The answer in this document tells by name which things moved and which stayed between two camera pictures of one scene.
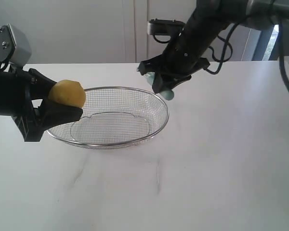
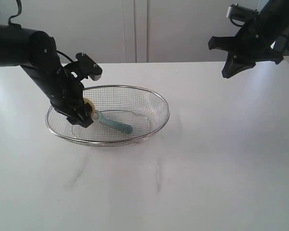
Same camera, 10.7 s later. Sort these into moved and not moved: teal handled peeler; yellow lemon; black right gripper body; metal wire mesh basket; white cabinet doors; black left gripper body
Moved: teal handled peeler; black left gripper body; yellow lemon; black right gripper body
Not moved: white cabinet doors; metal wire mesh basket
